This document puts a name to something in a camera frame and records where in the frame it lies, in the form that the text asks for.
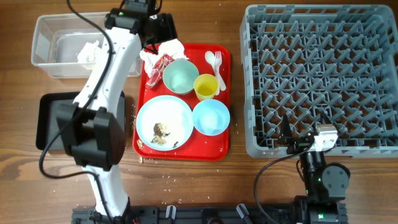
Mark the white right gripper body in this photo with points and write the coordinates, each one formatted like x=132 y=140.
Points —
x=296 y=148

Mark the grey dishwasher rack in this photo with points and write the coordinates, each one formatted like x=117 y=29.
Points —
x=301 y=61

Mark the black mounting rail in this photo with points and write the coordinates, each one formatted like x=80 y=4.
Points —
x=283 y=213

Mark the light blue bowl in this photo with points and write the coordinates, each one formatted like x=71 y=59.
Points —
x=211 y=117

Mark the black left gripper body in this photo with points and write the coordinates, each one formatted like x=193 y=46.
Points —
x=163 y=29

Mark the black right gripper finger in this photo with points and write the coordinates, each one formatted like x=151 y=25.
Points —
x=324 y=119
x=285 y=135

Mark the green bowl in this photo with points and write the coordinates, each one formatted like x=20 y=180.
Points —
x=179 y=76

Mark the white plastic spoon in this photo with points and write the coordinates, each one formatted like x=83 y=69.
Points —
x=210 y=58

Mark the clear plastic bin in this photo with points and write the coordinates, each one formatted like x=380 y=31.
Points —
x=58 y=40

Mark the light blue plate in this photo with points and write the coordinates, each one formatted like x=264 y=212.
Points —
x=169 y=110

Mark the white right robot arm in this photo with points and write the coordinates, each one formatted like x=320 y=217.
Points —
x=325 y=184

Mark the red snack wrapper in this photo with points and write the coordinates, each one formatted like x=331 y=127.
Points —
x=158 y=69

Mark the white napkin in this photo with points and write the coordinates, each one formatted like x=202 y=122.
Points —
x=173 y=48

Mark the red serving tray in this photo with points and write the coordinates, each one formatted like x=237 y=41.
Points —
x=198 y=147

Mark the black plastic bin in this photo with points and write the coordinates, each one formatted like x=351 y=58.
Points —
x=47 y=124

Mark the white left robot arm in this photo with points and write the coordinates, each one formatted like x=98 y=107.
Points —
x=89 y=127

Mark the white plastic fork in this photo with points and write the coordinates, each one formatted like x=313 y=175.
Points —
x=218 y=61

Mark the yellow cup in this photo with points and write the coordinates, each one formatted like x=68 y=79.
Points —
x=205 y=86

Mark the small white tissue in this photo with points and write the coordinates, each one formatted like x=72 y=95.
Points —
x=89 y=53

